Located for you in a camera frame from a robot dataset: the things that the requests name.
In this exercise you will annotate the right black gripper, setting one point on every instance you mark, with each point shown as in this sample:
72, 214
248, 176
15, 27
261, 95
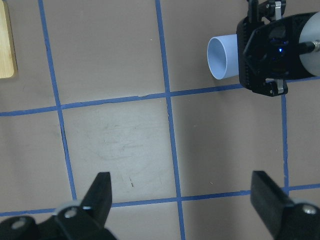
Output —
269, 54

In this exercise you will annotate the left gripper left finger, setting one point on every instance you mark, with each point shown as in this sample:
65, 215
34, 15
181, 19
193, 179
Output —
84, 220

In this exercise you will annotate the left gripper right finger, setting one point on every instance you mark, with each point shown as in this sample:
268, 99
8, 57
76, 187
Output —
285, 218

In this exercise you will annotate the light blue cup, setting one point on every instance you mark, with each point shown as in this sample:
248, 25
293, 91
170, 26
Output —
222, 56

